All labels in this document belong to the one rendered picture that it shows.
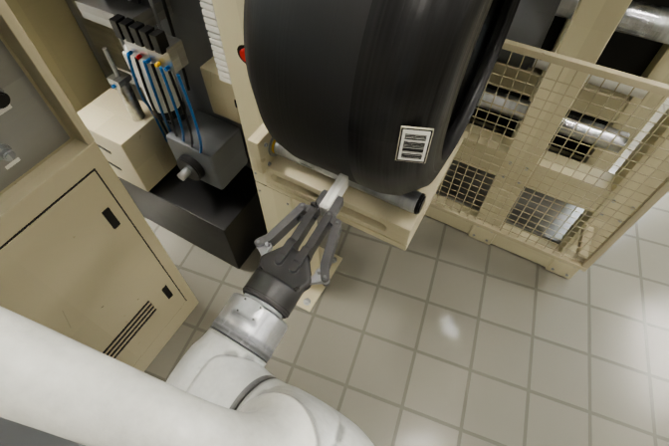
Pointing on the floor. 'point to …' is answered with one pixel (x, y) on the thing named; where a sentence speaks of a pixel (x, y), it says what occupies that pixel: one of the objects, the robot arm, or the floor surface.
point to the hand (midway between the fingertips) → (334, 195)
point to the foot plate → (317, 285)
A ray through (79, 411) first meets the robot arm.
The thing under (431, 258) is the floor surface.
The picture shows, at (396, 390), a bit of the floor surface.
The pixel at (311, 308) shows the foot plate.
